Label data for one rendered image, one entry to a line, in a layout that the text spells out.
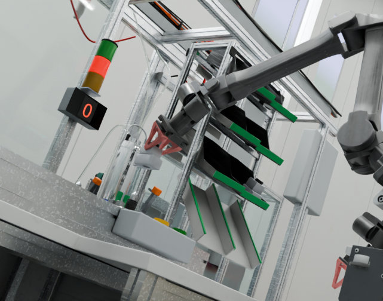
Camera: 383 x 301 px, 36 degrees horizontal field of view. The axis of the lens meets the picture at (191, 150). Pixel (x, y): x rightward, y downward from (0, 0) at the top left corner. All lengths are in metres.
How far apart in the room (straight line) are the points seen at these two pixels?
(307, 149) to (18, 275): 1.68
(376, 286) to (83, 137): 4.64
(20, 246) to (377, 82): 0.84
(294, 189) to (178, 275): 2.28
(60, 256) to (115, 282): 0.16
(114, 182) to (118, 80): 3.41
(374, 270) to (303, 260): 6.76
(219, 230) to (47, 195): 0.75
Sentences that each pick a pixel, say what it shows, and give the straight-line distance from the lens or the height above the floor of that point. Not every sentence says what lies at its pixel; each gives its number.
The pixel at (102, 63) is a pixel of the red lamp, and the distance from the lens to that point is 1.67.
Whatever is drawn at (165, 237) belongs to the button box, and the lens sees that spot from 1.39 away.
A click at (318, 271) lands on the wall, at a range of 8.34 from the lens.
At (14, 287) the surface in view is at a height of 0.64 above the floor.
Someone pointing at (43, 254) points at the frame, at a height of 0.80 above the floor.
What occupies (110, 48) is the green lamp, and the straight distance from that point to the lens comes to 1.69.
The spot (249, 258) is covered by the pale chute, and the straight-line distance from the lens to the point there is 1.94.
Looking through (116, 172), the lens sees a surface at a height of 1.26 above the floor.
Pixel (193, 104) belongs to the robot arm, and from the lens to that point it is 1.60.
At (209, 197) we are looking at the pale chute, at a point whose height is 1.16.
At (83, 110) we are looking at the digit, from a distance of 1.62.
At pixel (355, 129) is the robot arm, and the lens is 1.28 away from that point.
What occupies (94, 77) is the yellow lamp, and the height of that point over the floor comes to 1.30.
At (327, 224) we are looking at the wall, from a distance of 8.37.
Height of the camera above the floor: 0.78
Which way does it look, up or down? 15 degrees up
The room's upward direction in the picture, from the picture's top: 20 degrees clockwise
